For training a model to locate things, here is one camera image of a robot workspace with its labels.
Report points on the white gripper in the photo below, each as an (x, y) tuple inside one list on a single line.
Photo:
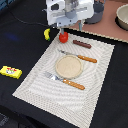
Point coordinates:
[(63, 13)]

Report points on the brown toy sausage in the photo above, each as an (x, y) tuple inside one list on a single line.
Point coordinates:
[(82, 44)]

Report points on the yellow toy banana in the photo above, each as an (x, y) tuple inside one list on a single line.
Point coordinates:
[(46, 34)]

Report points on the yellow butter box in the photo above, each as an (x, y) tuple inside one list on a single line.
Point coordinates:
[(11, 72)]

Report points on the red toy tomato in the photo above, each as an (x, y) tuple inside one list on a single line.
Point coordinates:
[(63, 38)]

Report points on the grey pot centre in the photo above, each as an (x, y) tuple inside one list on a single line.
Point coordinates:
[(98, 12)]

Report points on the brown wooden board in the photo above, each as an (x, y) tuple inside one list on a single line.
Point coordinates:
[(107, 27)]

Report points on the round tan wooden plate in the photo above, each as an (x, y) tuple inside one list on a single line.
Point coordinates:
[(69, 66)]

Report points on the beige bowl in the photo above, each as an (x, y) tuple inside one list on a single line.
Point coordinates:
[(122, 16)]

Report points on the white woven placemat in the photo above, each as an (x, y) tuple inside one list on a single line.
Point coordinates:
[(69, 103)]

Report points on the knife with wooden handle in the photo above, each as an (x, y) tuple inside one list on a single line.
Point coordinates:
[(79, 56)]

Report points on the fork with wooden handle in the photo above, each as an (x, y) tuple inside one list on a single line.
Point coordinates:
[(54, 77)]

